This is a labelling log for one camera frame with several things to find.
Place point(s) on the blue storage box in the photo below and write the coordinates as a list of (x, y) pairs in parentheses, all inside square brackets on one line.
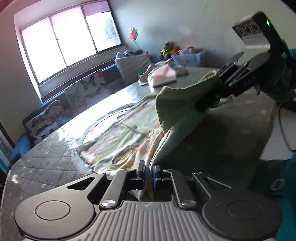
[(190, 59)]

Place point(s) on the teal sleeved right forearm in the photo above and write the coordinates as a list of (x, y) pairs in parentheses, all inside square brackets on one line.
[(293, 52)]

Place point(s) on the colourful pinwheel toy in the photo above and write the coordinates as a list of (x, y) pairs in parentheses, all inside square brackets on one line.
[(133, 34)]

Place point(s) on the butterfly cushion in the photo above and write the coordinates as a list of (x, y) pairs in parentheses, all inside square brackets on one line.
[(47, 122), (87, 92)]

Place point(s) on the grey pillow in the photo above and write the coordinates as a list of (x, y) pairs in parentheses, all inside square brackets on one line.
[(130, 66)]

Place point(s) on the left butterfly cushion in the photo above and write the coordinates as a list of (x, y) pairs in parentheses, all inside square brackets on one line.
[(47, 122)]

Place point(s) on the blue sofa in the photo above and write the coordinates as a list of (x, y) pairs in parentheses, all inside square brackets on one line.
[(66, 105)]

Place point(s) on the black camera module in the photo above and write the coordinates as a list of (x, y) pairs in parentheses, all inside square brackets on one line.
[(259, 36)]

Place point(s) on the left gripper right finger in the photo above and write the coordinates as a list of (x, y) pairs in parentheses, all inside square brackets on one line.
[(171, 185)]

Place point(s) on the dark gloved right hand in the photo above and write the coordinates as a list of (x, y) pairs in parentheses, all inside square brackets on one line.
[(278, 80)]

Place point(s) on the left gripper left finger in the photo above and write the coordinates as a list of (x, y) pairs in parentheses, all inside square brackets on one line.
[(123, 182)]

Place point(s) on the right butterfly cushion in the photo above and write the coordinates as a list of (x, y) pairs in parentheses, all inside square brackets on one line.
[(87, 92)]

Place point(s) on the plush toy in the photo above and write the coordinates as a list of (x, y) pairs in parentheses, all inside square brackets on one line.
[(169, 49)]

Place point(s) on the pink white folded cloth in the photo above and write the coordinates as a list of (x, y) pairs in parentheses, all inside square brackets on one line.
[(161, 76)]

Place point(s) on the window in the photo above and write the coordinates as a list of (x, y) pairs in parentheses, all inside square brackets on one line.
[(60, 40)]

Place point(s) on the green patterned baby garment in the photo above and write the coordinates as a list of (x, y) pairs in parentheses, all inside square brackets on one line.
[(150, 130)]

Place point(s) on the green plastic bowl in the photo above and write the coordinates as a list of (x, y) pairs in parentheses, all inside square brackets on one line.
[(140, 74)]

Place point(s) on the beige crumpled garment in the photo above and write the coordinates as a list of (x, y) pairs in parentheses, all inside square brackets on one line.
[(179, 70)]

